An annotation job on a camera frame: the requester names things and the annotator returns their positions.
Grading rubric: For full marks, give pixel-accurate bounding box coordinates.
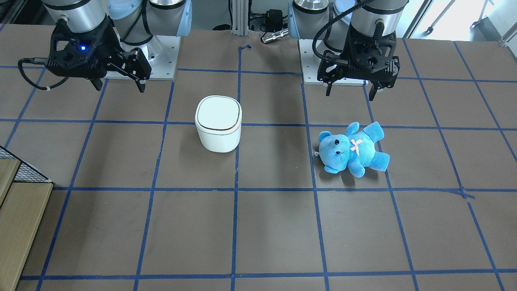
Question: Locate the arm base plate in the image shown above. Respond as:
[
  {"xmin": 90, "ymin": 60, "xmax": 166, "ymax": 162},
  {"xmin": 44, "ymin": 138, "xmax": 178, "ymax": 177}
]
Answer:
[
  {"xmin": 103, "ymin": 36, "xmax": 181, "ymax": 80},
  {"xmin": 298, "ymin": 39, "xmax": 369, "ymax": 86}
]

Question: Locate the wooden shelf with mesh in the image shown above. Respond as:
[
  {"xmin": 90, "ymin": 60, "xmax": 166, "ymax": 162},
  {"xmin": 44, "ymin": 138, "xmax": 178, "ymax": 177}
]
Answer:
[{"xmin": 0, "ymin": 147, "xmax": 54, "ymax": 291}]

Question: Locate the silver metal cylinder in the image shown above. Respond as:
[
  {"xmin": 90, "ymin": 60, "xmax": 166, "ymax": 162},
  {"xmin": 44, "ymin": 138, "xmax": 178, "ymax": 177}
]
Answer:
[{"xmin": 261, "ymin": 30, "xmax": 289, "ymax": 44}]

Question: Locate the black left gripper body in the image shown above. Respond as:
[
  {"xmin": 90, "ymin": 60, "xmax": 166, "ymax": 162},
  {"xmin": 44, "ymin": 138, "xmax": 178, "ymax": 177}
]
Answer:
[{"xmin": 317, "ymin": 26, "xmax": 400, "ymax": 88}]

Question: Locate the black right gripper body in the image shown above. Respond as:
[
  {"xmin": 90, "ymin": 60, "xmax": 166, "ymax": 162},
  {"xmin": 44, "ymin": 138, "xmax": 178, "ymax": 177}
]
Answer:
[{"xmin": 46, "ymin": 16, "xmax": 123, "ymax": 79}]

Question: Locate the white lidded trash can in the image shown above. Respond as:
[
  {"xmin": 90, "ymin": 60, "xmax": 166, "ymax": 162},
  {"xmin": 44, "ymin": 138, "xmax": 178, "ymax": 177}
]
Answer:
[{"xmin": 195, "ymin": 95, "xmax": 243, "ymax": 153}]

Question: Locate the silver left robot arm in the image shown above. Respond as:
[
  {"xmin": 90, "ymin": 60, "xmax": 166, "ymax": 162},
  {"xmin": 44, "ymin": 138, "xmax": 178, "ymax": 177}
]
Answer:
[{"xmin": 288, "ymin": 0, "xmax": 408, "ymax": 101}]

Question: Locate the blue teddy bear plush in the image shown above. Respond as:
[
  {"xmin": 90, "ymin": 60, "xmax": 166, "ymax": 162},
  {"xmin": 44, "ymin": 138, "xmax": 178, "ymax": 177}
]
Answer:
[{"xmin": 315, "ymin": 121, "xmax": 390, "ymax": 177}]

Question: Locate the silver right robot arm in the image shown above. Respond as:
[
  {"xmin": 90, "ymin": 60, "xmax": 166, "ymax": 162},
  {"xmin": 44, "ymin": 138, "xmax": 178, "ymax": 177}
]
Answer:
[{"xmin": 41, "ymin": 0, "xmax": 193, "ymax": 92}]

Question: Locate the aluminium frame post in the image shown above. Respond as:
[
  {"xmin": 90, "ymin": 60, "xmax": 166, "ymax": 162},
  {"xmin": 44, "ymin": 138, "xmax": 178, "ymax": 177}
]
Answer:
[{"xmin": 229, "ymin": 0, "xmax": 250, "ymax": 37}]

